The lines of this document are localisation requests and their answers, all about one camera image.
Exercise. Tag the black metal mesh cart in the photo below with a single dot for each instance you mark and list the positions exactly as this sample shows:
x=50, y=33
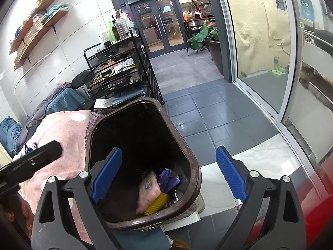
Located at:
x=145, y=65

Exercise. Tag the grey blanket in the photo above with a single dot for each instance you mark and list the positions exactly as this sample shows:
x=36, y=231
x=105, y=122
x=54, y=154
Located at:
x=41, y=109

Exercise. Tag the dark plant pot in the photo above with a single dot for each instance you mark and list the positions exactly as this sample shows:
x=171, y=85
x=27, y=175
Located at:
x=216, y=54

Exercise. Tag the green bottle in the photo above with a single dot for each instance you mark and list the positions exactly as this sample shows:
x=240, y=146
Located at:
x=111, y=30

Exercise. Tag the white pet water dispenser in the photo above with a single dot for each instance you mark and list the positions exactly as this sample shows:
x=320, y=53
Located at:
x=277, y=67

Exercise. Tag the grey paper sheets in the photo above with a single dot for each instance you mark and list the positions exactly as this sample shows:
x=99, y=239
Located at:
x=106, y=103

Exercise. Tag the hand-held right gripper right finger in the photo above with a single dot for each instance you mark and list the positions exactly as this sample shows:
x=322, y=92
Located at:
x=231, y=177

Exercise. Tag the wooden wall shelf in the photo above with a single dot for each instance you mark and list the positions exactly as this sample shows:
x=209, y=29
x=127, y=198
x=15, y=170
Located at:
x=39, y=10
x=41, y=30

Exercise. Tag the black legged table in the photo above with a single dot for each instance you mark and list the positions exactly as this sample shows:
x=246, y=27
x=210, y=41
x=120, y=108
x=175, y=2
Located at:
x=191, y=28

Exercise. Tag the clear plastic bottle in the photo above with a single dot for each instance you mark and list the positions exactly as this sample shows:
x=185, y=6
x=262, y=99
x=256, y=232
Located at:
x=122, y=28

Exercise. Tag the red glossy panel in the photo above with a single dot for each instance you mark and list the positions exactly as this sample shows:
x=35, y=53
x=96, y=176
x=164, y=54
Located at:
x=312, y=195

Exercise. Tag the purple wrapper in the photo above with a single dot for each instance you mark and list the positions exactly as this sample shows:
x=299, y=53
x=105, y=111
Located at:
x=167, y=179

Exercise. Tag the blue cloth pile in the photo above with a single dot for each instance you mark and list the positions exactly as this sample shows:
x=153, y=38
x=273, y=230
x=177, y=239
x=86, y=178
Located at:
x=10, y=135

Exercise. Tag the white framed glass door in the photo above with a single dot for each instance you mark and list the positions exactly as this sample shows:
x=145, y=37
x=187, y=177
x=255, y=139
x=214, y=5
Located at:
x=296, y=57

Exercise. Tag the green leafy plant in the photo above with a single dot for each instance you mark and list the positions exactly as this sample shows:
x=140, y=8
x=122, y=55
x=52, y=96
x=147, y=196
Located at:
x=201, y=35

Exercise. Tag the yellow ribbed wrapper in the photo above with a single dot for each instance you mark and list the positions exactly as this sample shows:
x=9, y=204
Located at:
x=157, y=203

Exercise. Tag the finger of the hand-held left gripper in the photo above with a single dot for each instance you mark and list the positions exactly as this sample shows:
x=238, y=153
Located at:
x=39, y=156

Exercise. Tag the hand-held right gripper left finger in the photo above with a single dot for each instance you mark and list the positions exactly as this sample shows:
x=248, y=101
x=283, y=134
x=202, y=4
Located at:
x=106, y=174

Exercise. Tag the dark glass double door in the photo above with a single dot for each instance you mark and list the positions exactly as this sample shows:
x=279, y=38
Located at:
x=143, y=39

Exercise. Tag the brown plastic trash bin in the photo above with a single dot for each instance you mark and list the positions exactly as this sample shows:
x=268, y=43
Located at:
x=124, y=135

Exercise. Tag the pink polka dot blanket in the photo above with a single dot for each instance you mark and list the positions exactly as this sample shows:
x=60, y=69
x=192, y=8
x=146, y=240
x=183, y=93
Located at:
x=65, y=130

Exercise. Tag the person's left hand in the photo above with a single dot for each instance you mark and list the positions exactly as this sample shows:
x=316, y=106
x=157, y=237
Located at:
x=19, y=208

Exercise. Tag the black stool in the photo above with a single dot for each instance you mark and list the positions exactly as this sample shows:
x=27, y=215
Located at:
x=81, y=78

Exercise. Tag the white pump bottle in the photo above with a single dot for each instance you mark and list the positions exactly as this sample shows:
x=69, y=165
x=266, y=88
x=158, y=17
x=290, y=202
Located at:
x=103, y=36

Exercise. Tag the pink packet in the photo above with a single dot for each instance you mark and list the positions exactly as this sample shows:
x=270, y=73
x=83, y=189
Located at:
x=149, y=192

